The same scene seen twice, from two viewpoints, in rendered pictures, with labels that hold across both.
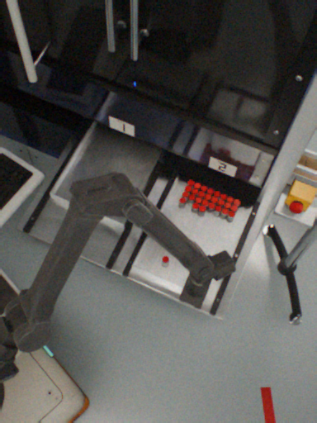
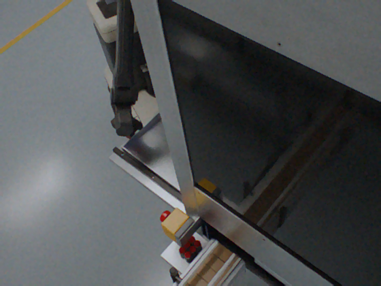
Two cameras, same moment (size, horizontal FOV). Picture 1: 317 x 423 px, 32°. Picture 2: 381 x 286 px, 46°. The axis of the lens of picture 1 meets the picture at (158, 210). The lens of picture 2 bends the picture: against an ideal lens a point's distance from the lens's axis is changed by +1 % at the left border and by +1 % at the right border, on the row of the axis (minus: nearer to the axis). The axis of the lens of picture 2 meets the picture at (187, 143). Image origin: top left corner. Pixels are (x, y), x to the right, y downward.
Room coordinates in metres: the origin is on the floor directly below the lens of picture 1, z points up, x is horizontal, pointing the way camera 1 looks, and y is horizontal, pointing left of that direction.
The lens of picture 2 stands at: (1.12, -0.88, 2.23)
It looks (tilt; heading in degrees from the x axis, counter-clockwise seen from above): 55 degrees down; 120
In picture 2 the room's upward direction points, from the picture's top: 11 degrees counter-clockwise
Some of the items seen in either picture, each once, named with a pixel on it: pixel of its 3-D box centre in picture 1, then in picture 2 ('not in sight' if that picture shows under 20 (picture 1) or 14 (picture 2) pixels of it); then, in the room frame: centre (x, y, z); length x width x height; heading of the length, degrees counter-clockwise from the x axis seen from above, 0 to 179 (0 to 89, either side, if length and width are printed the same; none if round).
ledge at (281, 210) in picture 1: (299, 202); (190, 254); (0.81, -0.46, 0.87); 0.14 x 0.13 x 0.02; 160
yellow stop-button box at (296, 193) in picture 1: (300, 194); (178, 227); (0.78, -0.43, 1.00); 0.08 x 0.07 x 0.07; 160
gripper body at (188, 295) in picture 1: (196, 285); (125, 119); (0.45, -0.12, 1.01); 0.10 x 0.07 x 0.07; 161
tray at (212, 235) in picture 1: (193, 236); (180, 149); (0.64, -0.12, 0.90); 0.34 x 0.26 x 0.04; 160
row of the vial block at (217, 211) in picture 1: (207, 206); not in sight; (0.75, -0.15, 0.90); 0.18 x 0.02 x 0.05; 70
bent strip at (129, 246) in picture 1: (129, 243); not in sight; (0.60, 0.08, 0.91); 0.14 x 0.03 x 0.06; 160
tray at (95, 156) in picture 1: (111, 168); not in sight; (0.86, 0.17, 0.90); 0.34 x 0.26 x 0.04; 160
